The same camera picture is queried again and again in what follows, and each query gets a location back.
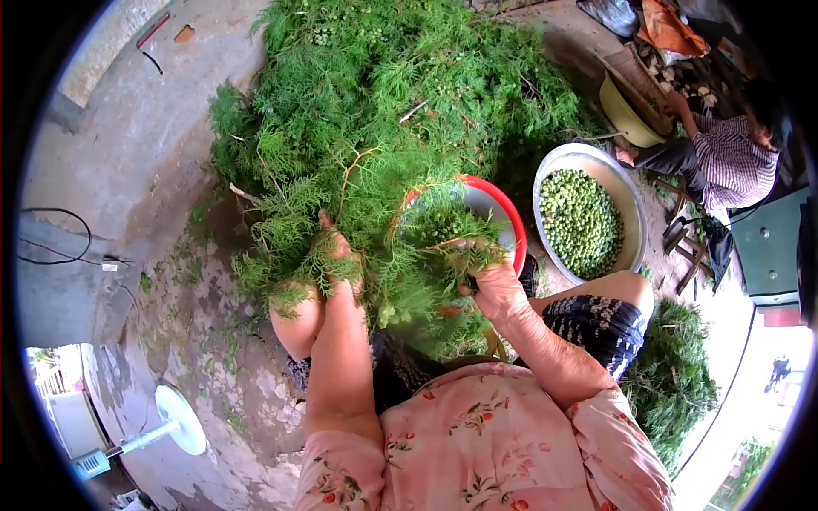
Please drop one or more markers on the small wooden stool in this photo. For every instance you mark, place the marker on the small wooden stool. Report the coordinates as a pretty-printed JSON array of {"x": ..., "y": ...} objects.
[{"x": 687, "y": 252}]

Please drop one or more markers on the green cypress branch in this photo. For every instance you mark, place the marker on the green cypress branch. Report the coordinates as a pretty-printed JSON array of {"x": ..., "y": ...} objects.
[{"x": 409, "y": 255}]

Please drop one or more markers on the green metal cabinet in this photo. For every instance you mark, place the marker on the green metal cabinet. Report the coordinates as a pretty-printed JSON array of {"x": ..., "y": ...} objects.
[{"x": 767, "y": 249}]

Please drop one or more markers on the pile of green cypress branches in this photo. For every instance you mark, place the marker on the pile of green cypress branches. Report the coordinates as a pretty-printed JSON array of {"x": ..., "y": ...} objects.
[{"x": 383, "y": 96}]

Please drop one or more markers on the white standing fan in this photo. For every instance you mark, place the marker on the white standing fan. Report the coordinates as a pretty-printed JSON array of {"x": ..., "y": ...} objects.
[{"x": 179, "y": 418}]

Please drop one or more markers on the large metal basin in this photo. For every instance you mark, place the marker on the large metal basin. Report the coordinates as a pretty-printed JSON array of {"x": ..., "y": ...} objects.
[{"x": 623, "y": 191}]

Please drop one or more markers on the brick fragment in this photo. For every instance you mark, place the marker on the brick fragment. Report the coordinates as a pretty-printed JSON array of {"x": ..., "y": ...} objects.
[{"x": 184, "y": 33}]

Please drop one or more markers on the person's right fingers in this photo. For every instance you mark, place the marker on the person's right fingers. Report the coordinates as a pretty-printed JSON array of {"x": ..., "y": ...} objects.
[{"x": 461, "y": 250}]

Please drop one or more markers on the person's body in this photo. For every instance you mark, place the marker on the person's body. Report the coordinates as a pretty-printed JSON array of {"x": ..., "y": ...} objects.
[{"x": 485, "y": 441}]

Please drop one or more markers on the person's right hand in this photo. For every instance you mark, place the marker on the person's right hand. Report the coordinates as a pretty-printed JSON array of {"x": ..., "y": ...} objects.
[{"x": 495, "y": 290}]

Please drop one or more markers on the heap of green berries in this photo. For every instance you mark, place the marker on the heap of green berries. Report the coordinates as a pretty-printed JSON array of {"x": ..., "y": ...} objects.
[{"x": 581, "y": 223}]

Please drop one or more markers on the orange cloth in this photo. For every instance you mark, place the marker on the orange cloth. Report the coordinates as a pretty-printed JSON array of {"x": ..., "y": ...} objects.
[{"x": 668, "y": 29}]

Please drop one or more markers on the red stick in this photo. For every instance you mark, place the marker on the red stick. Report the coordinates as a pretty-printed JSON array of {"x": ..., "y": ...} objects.
[{"x": 153, "y": 29}]

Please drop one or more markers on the person's left hand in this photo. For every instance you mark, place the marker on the person's left hand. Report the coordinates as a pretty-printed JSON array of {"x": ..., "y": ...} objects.
[{"x": 339, "y": 252}]

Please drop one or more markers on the heap of stripped green twigs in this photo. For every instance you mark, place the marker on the heap of stripped green twigs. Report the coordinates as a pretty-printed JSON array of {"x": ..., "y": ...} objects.
[{"x": 668, "y": 383}]

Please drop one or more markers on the woven bamboo tray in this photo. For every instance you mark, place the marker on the woven bamboo tray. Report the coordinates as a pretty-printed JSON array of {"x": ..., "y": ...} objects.
[{"x": 639, "y": 83}]

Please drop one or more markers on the yellow-green plastic basin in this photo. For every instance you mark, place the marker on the yellow-green plastic basin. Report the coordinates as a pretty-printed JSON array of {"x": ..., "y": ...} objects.
[{"x": 623, "y": 118}]

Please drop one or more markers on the person's left fingers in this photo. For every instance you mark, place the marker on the person's left fingers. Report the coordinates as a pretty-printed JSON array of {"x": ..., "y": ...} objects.
[{"x": 325, "y": 221}]

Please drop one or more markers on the red plastic basin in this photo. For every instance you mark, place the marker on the red plastic basin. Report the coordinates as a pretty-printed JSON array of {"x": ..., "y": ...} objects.
[{"x": 505, "y": 217}]

